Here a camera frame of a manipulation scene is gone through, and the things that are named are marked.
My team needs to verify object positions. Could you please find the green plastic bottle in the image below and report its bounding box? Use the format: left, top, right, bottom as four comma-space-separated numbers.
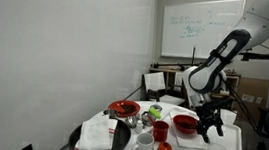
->
147, 107, 163, 120

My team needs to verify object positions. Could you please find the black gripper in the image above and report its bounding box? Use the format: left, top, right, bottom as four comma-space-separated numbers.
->
193, 98, 228, 146

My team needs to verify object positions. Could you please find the white cloth red stripe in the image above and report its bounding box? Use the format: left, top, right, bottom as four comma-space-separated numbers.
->
74, 113, 119, 150

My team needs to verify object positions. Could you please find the white wall whiteboard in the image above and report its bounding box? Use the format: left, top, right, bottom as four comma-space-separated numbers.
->
159, 0, 247, 65

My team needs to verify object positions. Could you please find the white backed chair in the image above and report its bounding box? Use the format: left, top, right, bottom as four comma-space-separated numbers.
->
140, 69, 189, 107

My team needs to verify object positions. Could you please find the wooden shelf unit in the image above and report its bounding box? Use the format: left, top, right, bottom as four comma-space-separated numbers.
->
145, 64, 242, 112

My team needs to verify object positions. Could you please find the white square panel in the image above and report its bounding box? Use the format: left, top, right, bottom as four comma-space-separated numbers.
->
220, 108, 238, 126

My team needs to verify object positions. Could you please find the white ceramic mug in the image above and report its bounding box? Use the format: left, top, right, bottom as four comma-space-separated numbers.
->
131, 130, 157, 150

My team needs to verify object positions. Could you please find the red bowl with beans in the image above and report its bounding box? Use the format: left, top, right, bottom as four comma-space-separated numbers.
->
171, 113, 201, 137

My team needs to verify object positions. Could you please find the black tripod stand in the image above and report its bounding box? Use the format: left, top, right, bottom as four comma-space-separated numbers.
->
150, 41, 212, 76

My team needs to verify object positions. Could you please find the steel measuring cup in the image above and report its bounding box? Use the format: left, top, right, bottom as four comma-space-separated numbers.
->
139, 110, 156, 127
124, 114, 139, 130

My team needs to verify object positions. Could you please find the white salt shaker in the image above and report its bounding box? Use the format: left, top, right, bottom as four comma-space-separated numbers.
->
134, 119, 145, 135

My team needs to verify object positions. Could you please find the small steel cup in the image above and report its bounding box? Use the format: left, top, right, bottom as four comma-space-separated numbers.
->
103, 107, 119, 119

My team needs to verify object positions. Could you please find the red spoon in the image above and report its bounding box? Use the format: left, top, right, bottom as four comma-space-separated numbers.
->
145, 114, 156, 126

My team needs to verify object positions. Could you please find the red cup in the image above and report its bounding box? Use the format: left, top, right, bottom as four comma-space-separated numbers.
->
151, 119, 171, 144

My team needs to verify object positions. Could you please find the red plate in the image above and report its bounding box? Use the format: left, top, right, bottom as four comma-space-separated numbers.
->
106, 97, 142, 121

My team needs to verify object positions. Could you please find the white flat napkin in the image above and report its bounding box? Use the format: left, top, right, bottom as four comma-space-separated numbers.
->
166, 108, 211, 150

